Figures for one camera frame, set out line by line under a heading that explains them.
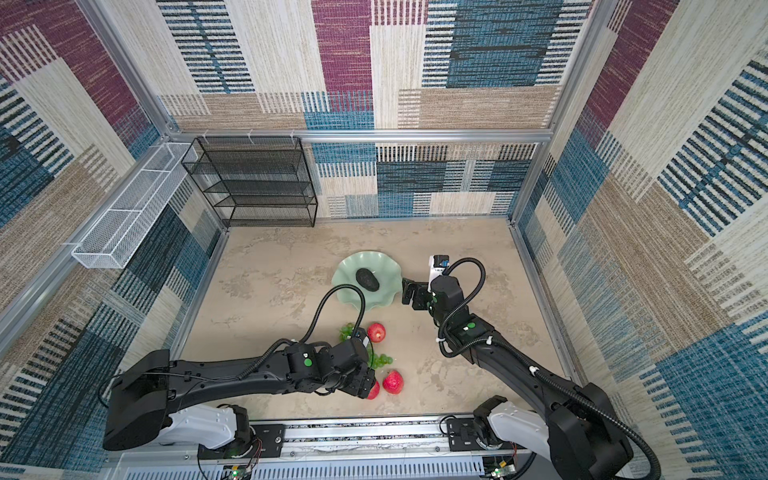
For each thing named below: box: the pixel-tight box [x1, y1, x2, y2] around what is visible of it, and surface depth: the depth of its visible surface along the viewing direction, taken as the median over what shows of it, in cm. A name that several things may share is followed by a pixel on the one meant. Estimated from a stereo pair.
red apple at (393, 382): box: [382, 370, 405, 395], surface depth 80 cm
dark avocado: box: [355, 268, 380, 292], surface depth 101 cm
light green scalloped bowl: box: [332, 251, 403, 312], surface depth 104 cm
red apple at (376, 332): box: [367, 322, 386, 343], surface depth 89 cm
